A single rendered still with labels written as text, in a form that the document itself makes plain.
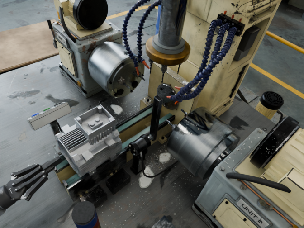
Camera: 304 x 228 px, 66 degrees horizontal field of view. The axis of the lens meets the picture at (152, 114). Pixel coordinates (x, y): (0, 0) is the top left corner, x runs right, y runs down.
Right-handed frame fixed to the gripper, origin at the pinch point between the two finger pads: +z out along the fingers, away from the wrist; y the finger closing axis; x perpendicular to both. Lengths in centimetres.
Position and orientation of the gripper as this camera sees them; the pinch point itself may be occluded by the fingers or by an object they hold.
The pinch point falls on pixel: (52, 163)
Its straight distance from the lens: 97.8
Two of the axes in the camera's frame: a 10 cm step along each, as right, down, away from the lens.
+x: 0.2, 5.9, 8.1
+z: 7.5, -5.5, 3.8
